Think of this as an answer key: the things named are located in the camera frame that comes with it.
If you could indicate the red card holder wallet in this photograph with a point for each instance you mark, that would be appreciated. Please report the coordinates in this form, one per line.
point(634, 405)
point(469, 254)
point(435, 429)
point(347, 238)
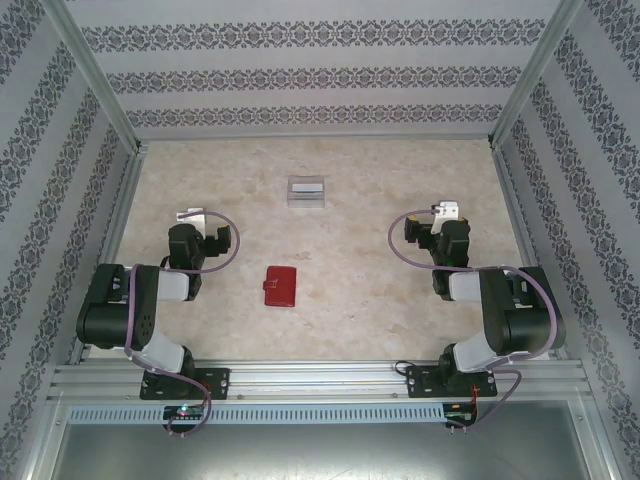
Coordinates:
point(280, 286)

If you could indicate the clear acrylic card stand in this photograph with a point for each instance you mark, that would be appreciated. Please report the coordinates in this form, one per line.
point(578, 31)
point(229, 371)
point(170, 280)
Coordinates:
point(306, 200)

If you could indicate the grey credit card stack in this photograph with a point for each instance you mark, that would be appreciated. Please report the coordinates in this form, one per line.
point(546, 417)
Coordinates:
point(307, 188)

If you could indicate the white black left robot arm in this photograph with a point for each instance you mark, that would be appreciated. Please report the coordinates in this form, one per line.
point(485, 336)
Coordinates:
point(170, 287)

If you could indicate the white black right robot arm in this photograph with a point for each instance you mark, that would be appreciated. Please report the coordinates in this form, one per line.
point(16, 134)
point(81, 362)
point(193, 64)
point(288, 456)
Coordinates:
point(465, 287)

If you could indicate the grey metal shelf panel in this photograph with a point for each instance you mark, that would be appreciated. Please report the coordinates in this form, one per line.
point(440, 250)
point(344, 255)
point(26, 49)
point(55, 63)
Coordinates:
point(320, 455)

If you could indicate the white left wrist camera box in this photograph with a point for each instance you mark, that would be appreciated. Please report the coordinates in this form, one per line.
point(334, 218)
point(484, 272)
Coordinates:
point(195, 217)

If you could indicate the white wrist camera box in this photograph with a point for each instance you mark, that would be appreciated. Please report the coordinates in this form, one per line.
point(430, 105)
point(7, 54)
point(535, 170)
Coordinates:
point(447, 210)
point(195, 217)

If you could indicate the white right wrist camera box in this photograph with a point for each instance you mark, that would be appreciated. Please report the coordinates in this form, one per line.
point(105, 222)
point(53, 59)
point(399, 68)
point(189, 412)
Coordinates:
point(447, 210)

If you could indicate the aluminium side rail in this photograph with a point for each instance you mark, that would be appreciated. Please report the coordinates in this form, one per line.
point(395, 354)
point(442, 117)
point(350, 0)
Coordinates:
point(117, 225)
point(515, 200)

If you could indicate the aluminium back rail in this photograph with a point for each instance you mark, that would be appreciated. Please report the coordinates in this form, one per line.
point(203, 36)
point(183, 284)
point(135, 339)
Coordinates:
point(320, 136)

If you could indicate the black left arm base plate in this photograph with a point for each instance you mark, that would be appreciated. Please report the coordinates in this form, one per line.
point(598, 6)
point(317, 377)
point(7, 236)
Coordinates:
point(217, 382)

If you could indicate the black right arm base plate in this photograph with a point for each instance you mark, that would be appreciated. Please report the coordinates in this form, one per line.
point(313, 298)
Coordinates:
point(417, 385)

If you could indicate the aluminium mounting rail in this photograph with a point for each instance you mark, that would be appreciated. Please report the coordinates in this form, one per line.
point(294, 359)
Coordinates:
point(320, 380)

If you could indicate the aluminium frame post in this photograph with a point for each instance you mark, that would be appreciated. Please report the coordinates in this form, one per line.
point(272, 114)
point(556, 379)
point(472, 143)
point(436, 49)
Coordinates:
point(95, 75)
point(530, 75)

